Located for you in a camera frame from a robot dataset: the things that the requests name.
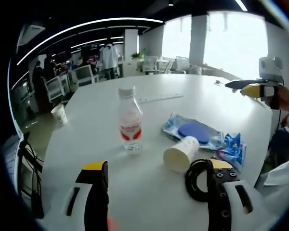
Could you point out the person's left hand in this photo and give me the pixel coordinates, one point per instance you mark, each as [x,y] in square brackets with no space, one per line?
[112,225]

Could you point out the wet wipes pack blue lid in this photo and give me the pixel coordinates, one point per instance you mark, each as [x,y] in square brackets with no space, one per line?
[192,131]

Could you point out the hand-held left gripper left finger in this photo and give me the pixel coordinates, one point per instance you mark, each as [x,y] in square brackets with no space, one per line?
[97,192]

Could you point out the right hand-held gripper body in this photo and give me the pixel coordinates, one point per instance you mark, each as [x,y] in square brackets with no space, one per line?
[271,68]

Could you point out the green potted plant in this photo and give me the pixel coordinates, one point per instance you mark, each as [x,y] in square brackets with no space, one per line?
[137,56]

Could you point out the blue tissue packet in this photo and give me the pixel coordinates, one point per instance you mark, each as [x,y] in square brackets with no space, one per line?
[233,149]

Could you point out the white office chair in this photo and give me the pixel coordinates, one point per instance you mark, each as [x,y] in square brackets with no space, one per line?
[55,87]
[84,75]

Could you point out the white table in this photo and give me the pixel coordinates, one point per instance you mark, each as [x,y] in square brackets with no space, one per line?
[91,120]

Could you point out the clear water bottle red label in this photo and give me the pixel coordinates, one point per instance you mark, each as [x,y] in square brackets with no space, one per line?
[130,125]

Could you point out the paper cup green print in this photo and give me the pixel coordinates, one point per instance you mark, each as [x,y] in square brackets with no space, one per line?
[180,154]

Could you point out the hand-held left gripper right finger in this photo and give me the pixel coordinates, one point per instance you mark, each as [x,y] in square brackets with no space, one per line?
[227,192]

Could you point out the white paper cup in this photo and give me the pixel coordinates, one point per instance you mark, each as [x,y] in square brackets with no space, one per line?
[59,115]

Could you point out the person's white coat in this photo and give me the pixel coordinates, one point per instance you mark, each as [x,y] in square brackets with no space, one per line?
[281,183]

